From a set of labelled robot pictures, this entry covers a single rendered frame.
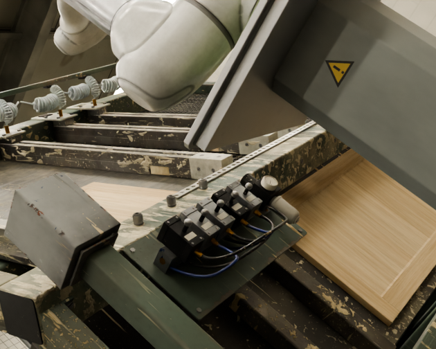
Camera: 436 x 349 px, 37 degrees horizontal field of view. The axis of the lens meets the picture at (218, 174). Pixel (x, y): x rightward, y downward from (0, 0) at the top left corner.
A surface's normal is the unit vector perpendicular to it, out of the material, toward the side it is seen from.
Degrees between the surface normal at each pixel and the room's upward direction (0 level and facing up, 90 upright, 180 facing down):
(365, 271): 90
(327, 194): 90
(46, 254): 90
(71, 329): 90
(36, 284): 56
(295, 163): 146
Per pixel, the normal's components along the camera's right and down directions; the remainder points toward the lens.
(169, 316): 0.37, -0.74
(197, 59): 0.47, 0.33
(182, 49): 0.22, 0.08
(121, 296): -0.57, 0.30
